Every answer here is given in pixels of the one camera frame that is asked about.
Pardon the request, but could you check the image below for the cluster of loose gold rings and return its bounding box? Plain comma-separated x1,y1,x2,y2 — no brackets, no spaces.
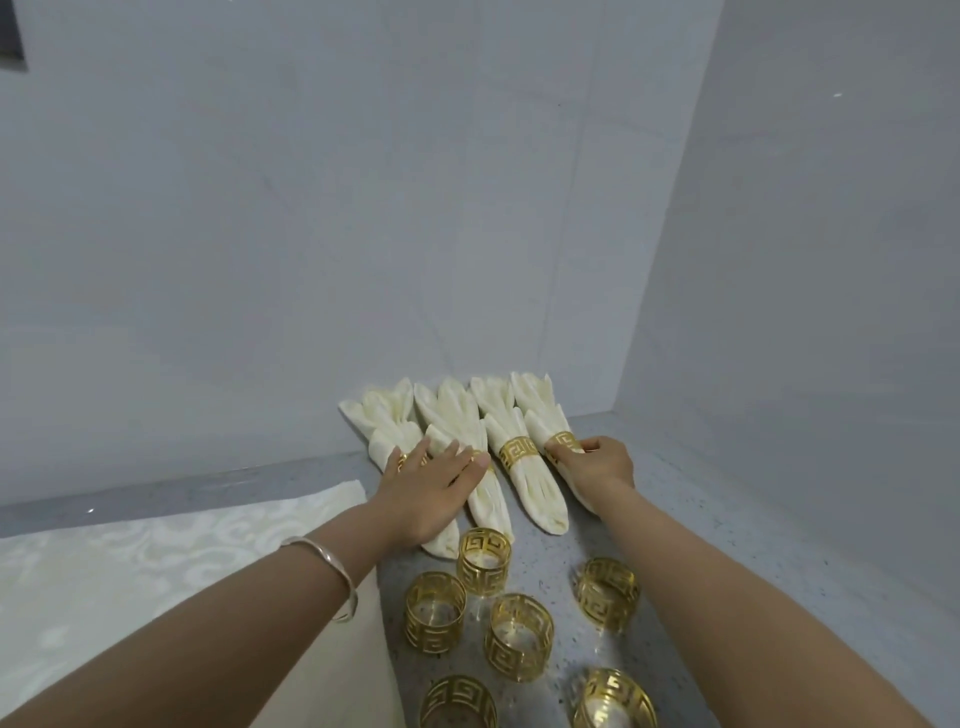
403,527,660,728

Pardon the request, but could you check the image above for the person's left hand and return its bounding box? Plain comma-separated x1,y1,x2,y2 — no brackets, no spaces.
367,436,491,549

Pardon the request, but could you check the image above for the silver bracelet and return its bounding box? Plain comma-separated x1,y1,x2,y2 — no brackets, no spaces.
279,535,360,624

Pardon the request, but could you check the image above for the person's left forearm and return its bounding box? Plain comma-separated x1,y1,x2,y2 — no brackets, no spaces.
0,498,393,728

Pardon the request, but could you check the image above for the person's right hand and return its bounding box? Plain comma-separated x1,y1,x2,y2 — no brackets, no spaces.
545,436,637,498

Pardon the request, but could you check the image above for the cream folded cloth napkin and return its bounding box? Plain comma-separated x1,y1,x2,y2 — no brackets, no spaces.
469,374,572,538
338,378,461,561
413,376,516,546
510,370,599,516

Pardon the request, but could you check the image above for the person's right forearm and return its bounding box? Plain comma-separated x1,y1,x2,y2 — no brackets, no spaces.
594,480,936,728

